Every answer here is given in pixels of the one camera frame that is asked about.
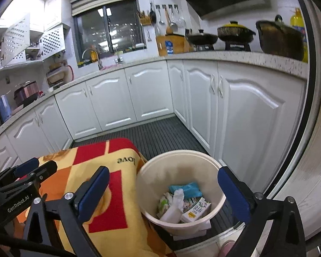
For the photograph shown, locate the yellow oil bottle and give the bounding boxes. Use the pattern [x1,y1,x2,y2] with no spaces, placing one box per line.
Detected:
[290,7,309,63]

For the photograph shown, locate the purple rice cooker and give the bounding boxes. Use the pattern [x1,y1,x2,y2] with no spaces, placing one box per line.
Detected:
[14,81,39,107]

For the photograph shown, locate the kitchen window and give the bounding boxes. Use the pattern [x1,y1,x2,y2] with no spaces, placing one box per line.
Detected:
[73,0,146,63]

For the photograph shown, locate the chrome sink faucet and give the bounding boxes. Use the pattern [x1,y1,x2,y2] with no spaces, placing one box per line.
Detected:
[82,48,103,70]

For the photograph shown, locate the yellow lidded black pot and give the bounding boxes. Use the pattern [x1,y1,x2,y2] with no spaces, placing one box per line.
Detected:
[217,21,256,52]

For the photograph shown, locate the colourful fleece blanket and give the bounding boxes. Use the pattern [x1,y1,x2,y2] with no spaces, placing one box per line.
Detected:
[13,137,177,257]

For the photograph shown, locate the black ribbed floor mat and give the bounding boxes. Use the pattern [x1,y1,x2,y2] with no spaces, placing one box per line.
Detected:
[71,116,207,160]

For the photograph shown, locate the white kitchen cabinets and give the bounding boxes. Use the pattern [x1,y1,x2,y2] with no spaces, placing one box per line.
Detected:
[0,51,309,191]

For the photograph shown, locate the beige plastic trash bin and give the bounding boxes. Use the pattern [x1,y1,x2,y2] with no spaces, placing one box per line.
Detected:
[136,150,226,236]

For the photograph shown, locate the black frying pan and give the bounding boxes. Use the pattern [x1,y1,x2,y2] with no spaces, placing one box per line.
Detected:
[186,29,218,52]

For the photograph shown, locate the white plastic bag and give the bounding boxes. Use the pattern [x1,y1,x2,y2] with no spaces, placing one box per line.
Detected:
[160,189,184,224]

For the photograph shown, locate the green white tissue pack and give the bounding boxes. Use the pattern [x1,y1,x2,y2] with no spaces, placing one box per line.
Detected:
[157,192,173,219]

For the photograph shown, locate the white milk carton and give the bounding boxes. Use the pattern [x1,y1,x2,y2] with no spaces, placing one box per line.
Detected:
[180,197,211,223]

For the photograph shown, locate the wooden knife block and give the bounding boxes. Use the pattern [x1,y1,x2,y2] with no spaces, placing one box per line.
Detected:
[156,34,194,56]

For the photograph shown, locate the light blue plastic packet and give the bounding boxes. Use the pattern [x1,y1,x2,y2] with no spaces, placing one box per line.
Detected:
[169,182,203,199]

